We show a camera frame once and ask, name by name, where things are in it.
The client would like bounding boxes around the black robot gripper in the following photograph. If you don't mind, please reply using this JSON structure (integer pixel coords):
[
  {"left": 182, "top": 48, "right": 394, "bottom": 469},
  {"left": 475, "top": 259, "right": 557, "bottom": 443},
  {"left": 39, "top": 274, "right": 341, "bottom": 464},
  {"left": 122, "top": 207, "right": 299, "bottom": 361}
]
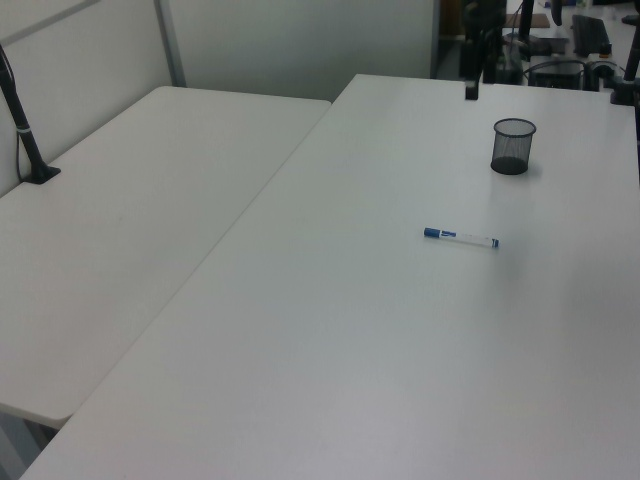
[{"left": 461, "top": 0, "right": 506, "bottom": 102}]

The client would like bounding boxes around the blue and white marker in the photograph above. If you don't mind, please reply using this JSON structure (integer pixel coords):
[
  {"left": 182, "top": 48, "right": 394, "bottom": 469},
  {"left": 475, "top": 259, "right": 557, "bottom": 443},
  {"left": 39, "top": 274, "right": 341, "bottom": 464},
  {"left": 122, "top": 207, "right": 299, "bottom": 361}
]
[{"left": 423, "top": 226, "right": 502, "bottom": 251}]

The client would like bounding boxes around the black mesh pen cup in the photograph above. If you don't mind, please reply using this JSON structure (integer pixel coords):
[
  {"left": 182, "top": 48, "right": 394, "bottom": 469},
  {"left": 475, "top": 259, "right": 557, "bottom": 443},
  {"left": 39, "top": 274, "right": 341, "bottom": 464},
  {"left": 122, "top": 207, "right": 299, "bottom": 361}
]
[{"left": 489, "top": 118, "right": 538, "bottom": 176}]

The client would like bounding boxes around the black equipment box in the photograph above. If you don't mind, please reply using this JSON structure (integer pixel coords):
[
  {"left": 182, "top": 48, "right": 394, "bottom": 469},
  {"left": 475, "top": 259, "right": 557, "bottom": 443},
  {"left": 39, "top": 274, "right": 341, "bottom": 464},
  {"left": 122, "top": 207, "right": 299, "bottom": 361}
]
[{"left": 528, "top": 58, "right": 587, "bottom": 91}]

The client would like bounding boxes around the black keyboard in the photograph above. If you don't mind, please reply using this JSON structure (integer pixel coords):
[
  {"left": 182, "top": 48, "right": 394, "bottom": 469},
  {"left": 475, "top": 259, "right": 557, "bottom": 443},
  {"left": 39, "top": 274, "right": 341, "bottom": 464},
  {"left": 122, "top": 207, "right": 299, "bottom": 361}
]
[{"left": 569, "top": 13, "right": 613, "bottom": 58}]

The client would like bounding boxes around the black camera stand with clamp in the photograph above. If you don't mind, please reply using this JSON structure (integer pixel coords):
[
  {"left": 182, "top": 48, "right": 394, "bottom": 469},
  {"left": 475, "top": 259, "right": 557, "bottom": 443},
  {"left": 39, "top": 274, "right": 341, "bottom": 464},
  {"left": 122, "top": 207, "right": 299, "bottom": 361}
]
[{"left": 608, "top": 13, "right": 640, "bottom": 107}]

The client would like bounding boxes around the grey metal partition post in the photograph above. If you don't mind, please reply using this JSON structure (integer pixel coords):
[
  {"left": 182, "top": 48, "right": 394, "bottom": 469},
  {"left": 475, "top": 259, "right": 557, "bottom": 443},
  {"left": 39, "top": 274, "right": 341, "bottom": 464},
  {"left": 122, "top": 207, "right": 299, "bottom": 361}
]
[{"left": 153, "top": 0, "right": 187, "bottom": 89}]

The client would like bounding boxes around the black camera stand with band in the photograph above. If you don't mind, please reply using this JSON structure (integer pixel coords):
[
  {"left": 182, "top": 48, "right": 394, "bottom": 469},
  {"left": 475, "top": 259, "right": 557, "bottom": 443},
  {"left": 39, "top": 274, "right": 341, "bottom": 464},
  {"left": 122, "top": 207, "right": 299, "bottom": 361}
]
[{"left": 0, "top": 43, "right": 63, "bottom": 186}]

